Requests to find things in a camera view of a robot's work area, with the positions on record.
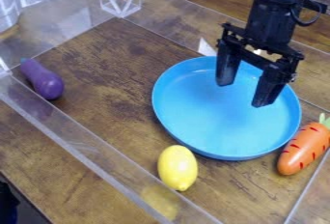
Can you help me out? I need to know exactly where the purple toy eggplant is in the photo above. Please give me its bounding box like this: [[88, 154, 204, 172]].
[[20, 59, 64, 99]]

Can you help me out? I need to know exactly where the yellow toy lemon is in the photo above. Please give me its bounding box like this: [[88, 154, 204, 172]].
[[158, 145, 199, 191]]

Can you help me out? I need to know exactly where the orange toy carrot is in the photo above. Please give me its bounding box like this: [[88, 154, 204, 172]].
[[277, 113, 330, 176]]

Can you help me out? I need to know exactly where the blue round plastic plate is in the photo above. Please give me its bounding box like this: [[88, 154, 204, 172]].
[[152, 56, 302, 160]]

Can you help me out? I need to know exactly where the clear acrylic enclosure wall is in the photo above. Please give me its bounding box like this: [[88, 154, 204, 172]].
[[0, 0, 330, 224]]

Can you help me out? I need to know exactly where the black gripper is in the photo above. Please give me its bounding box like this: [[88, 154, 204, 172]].
[[215, 0, 322, 107]]

